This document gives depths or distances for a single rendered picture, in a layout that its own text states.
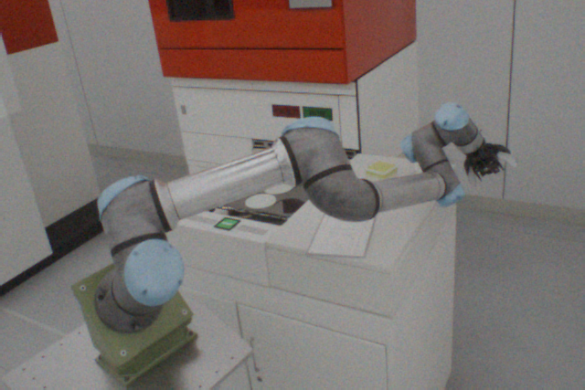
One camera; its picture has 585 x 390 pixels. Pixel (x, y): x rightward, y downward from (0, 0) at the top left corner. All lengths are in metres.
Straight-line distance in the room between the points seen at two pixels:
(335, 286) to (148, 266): 0.50
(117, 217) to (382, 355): 0.74
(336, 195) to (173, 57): 1.20
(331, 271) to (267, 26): 0.90
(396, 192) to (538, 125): 2.11
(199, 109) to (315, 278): 1.06
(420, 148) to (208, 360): 0.75
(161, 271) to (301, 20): 1.01
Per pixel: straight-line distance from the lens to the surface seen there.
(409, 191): 1.28
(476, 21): 3.18
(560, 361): 2.53
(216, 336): 1.36
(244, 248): 1.45
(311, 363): 1.58
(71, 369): 1.41
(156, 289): 1.07
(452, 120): 1.41
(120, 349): 1.26
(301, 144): 1.13
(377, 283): 1.30
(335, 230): 1.41
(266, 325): 1.58
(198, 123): 2.23
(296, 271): 1.40
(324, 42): 1.76
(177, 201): 1.12
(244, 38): 1.92
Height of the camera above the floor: 1.68
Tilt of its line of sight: 23 degrees down
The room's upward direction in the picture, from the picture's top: 6 degrees counter-clockwise
